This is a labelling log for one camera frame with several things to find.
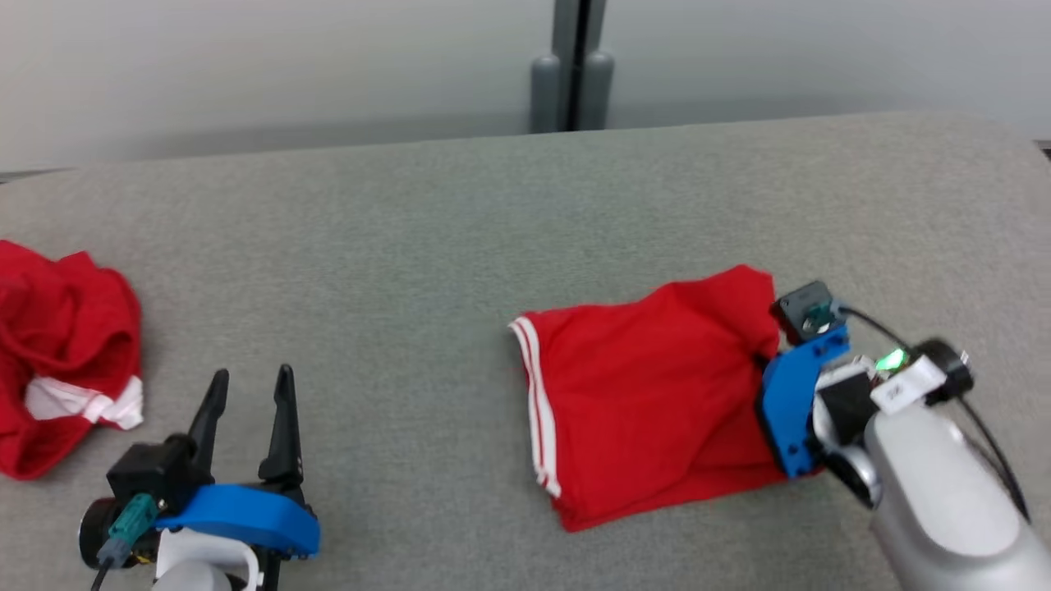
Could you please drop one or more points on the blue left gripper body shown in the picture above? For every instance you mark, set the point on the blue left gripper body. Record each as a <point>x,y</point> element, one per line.
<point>246,513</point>

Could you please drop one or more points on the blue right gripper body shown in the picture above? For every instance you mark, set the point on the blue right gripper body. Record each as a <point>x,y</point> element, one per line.
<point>788,402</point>

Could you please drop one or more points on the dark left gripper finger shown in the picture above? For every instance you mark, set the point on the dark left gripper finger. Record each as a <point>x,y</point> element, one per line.
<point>283,443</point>
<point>209,427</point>

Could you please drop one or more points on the red white lettered jersey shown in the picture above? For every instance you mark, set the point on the red white lettered jersey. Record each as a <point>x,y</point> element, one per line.
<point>649,394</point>

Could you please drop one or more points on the red white elastic shorts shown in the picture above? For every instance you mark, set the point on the red white elastic shorts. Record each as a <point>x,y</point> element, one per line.
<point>66,328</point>

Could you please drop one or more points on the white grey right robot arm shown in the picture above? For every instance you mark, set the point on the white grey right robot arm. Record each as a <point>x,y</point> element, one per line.
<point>936,492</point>

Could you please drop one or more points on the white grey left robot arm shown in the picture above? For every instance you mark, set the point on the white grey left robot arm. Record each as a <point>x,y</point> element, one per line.
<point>205,570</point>

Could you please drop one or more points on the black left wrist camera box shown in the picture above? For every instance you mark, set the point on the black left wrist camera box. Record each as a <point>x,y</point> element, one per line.
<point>156,472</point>

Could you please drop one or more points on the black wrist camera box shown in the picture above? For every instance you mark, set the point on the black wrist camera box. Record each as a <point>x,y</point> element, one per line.
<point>156,472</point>
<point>800,308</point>

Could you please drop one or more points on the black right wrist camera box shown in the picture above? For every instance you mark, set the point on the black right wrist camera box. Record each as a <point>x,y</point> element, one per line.
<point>800,308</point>

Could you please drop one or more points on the grey cylindrical post foot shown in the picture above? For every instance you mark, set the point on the grey cylindrical post foot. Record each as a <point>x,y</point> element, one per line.
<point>545,94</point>
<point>597,90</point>

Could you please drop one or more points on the grey partition frame post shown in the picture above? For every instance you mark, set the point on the grey partition frame post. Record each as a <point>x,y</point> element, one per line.
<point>579,33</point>

